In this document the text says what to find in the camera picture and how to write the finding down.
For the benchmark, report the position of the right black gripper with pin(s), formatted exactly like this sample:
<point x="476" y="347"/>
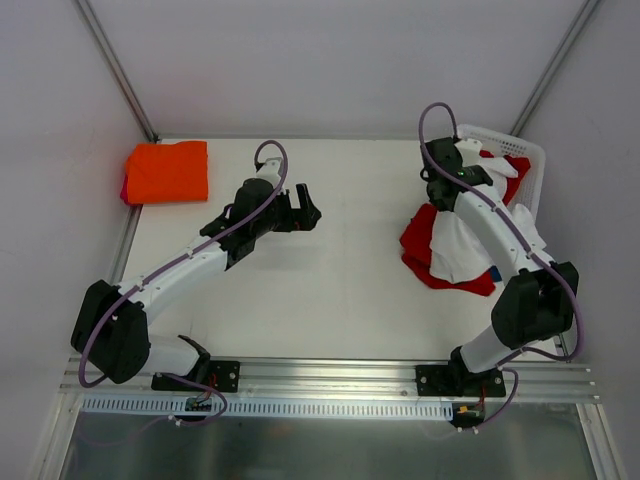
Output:
<point x="439" y="198"/>

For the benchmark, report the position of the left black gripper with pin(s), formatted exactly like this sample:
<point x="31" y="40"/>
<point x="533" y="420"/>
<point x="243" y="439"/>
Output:
<point x="292" y="212"/>

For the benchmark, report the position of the white t shirt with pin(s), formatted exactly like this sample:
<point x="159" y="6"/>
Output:
<point x="457" y="254"/>

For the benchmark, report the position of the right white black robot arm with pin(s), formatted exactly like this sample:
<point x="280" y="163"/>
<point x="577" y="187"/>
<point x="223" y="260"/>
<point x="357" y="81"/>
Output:
<point x="538" y="300"/>

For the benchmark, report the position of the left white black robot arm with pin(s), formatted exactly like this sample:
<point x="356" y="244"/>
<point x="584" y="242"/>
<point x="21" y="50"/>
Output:
<point x="111" y="333"/>

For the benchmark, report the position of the red t shirt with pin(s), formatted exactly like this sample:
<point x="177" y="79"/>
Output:
<point x="415" y="241"/>

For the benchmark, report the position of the blue t shirt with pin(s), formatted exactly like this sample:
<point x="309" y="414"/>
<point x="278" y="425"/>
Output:
<point x="495" y="274"/>

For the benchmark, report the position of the folded orange t shirt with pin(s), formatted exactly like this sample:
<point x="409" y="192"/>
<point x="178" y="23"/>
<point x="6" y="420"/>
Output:
<point x="168" y="173"/>

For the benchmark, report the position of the folded pink t shirt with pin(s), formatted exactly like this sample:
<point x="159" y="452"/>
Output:
<point x="124" y="196"/>

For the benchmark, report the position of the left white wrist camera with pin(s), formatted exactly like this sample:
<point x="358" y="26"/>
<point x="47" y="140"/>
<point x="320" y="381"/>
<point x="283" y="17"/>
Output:
<point x="270" y="171"/>

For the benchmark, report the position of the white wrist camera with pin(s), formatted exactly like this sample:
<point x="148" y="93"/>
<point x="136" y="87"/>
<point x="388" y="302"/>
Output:
<point x="469" y="150"/>
<point x="270" y="171"/>

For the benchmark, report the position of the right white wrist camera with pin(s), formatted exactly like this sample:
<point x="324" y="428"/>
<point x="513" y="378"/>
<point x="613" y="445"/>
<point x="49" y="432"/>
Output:
<point x="469" y="150"/>

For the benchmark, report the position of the rear aluminium frame bar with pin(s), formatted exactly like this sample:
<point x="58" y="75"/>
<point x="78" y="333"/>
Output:
<point x="285" y="136"/>

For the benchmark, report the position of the aluminium mounting rail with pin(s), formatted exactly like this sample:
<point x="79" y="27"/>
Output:
<point x="395" y="380"/>

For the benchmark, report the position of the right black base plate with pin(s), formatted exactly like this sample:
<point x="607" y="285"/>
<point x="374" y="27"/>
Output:
<point x="449" y="381"/>

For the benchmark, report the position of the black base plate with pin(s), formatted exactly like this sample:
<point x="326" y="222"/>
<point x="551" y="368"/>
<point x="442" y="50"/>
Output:
<point x="222" y="375"/>
<point x="449" y="381"/>

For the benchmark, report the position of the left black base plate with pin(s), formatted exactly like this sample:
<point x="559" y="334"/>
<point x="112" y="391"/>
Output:
<point x="222" y="375"/>

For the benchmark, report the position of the left aluminium frame post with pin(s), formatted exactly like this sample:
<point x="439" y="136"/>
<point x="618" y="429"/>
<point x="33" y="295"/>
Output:
<point x="113" y="64"/>

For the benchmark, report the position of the aluminium frame post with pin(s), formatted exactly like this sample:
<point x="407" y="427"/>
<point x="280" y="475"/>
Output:
<point x="113" y="64"/>
<point x="581" y="20"/>

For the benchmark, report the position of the right aluminium frame post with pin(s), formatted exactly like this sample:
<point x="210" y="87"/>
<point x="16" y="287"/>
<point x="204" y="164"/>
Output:
<point x="581" y="20"/>

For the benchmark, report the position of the white slotted cable duct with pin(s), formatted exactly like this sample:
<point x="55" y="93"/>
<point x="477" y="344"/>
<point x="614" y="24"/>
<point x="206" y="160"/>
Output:
<point x="265" y="407"/>

